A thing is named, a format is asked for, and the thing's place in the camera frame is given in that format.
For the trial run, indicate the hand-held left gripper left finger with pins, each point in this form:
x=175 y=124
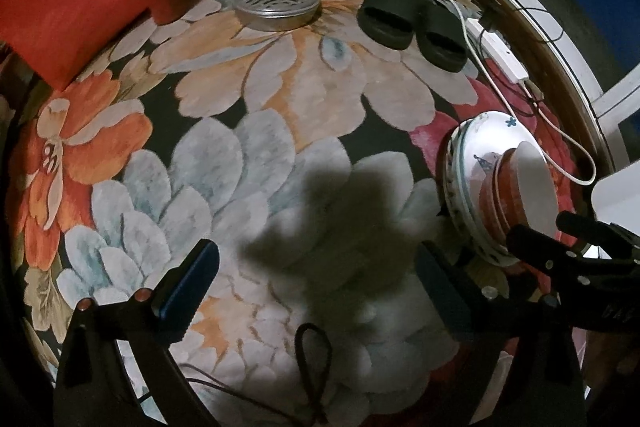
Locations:
x=187 y=287

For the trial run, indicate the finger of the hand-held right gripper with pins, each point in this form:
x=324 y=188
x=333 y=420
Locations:
x=592 y=229
x=540 y=249

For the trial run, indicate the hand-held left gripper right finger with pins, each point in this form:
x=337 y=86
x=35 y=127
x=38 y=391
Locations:
x=442 y=287

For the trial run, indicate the white bowl with red outside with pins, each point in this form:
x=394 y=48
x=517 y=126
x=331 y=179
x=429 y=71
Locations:
x=500 y=192
x=537 y=194
x=485 y=202

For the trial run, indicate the white plate with striped rim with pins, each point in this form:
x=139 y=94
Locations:
x=448 y=172

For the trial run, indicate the white bear print plate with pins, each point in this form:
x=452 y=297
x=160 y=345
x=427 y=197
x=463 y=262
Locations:
x=457 y=167
x=480 y=142

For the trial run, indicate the white power strip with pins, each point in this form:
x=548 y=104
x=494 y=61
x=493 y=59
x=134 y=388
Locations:
x=500 y=52

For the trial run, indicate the black slipper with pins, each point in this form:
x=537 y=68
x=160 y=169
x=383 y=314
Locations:
x=390 y=7
x=445 y=44

